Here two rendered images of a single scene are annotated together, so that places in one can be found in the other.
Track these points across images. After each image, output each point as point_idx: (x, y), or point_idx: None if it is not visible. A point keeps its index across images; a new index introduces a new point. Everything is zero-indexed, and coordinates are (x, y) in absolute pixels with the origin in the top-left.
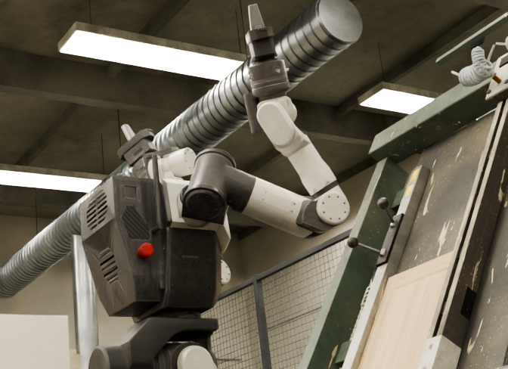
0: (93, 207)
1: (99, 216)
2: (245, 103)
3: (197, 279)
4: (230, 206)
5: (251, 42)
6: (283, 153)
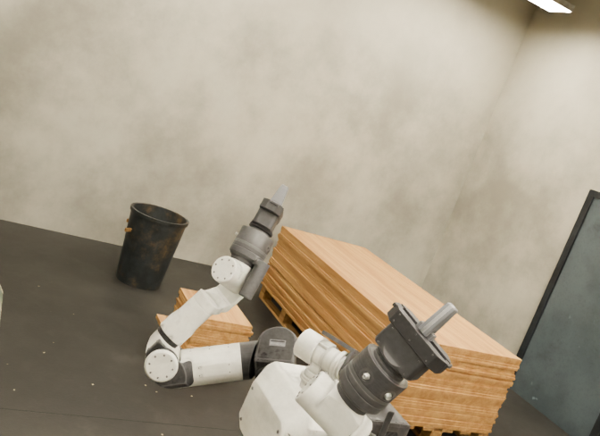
0: (395, 426)
1: (387, 435)
2: (265, 273)
3: None
4: (254, 375)
5: (277, 223)
6: (219, 314)
